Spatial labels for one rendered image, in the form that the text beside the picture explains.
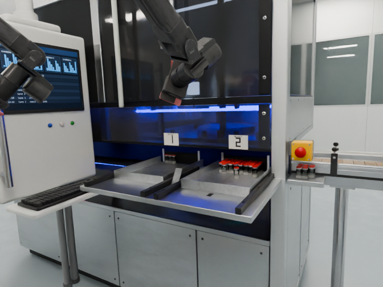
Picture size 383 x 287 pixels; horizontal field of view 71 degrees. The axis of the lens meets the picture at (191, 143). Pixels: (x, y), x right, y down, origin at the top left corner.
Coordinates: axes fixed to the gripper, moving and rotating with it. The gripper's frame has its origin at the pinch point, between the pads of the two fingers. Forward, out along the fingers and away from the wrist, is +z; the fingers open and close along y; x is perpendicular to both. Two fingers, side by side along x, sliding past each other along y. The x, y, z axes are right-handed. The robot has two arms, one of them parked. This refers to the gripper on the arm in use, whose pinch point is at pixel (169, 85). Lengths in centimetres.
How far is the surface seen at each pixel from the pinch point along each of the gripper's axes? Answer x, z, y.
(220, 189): 27.6, -0.9, 27.4
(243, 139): 39.9, 12.2, 4.2
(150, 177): 9.3, 22.9, 30.0
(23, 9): -61, 56, -26
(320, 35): 302, 267, -304
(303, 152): 53, -8, 6
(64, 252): -8, 85, 82
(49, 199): -23, 40, 49
